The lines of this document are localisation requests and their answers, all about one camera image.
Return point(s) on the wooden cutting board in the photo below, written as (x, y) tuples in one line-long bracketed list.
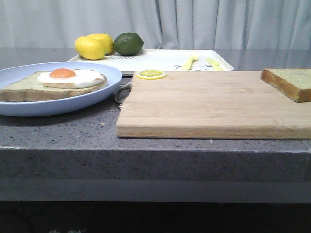
[(212, 105)]

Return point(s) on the front yellow lemon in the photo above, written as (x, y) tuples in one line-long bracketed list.
[(89, 48)]

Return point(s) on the yellow plastic fork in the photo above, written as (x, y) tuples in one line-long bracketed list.
[(188, 64)]

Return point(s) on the bread slice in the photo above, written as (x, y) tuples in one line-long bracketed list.
[(30, 89), (293, 83)]

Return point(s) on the green lime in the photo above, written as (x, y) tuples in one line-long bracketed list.
[(128, 44)]

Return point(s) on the rear yellow lemon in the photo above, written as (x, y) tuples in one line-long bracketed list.
[(106, 40)]

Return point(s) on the white rectangular tray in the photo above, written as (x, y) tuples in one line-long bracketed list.
[(165, 60)]

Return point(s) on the yellow lemon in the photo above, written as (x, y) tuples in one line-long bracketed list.
[(106, 40), (89, 48)]

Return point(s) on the metal cutting board handle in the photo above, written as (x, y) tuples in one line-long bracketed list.
[(122, 94)]

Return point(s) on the fried egg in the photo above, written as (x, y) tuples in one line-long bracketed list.
[(71, 79)]

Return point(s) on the yellow plastic knife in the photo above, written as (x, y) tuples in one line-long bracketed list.
[(215, 64)]

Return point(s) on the grey curtain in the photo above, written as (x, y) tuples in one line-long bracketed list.
[(167, 24)]

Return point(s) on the light blue round plate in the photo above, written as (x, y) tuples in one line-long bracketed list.
[(53, 107)]

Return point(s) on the lemon slice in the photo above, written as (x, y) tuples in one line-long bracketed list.
[(150, 74)]

